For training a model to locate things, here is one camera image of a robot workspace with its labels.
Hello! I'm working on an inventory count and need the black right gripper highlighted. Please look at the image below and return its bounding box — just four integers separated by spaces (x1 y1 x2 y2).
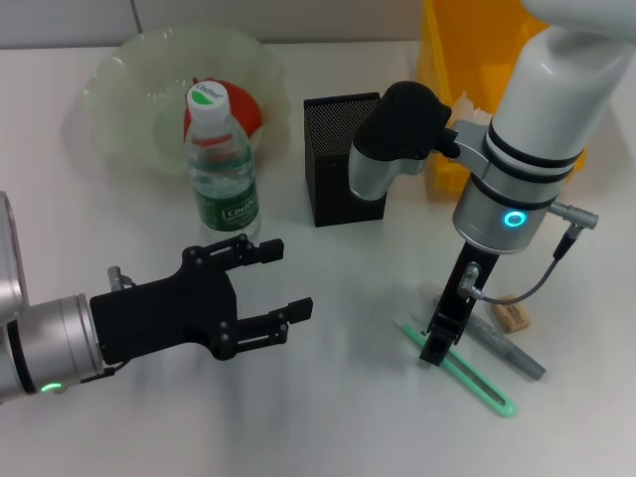
419 241 501 368

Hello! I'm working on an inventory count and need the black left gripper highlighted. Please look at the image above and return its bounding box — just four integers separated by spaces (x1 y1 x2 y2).
88 236 314 367

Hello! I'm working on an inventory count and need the mint green utility knife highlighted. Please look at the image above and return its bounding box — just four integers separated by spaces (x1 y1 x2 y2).
395 317 518 418

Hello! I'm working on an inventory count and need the grey marker pen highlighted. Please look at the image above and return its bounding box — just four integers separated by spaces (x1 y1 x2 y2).
436 295 548 383

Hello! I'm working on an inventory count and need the tan eraser block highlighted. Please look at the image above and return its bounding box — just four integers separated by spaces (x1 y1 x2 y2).
491 294 532 334

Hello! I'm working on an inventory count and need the black mesh pen holder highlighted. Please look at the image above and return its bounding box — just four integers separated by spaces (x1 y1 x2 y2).
302 91 396 229

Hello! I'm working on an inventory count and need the clear water bottle green label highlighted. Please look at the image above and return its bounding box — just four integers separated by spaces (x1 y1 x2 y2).
184 80 262 245

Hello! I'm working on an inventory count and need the red-orange fruit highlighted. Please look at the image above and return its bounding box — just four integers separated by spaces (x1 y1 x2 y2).
183 77 263 145

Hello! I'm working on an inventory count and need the white paper ball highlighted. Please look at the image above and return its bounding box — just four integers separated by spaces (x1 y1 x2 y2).
449 90 496 126

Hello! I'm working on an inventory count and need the pale green glass fruit plate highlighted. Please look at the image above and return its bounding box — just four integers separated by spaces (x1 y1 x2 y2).
64 22 292 175

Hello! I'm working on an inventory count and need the yellow plastic storage bin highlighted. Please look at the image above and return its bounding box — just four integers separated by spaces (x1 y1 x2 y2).
415 0 592 200

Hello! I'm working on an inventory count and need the left arm gripper cable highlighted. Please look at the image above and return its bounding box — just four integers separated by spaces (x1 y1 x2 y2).
107 265 138 293

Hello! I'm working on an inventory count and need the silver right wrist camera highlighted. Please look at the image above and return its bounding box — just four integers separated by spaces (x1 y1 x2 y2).
349 80 461 203

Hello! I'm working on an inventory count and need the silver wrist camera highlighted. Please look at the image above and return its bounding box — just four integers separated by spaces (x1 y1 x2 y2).
349 80 461 203
0 191 26 324

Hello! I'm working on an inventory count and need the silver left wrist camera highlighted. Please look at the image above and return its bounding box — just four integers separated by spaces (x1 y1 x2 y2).
0 191 26 324

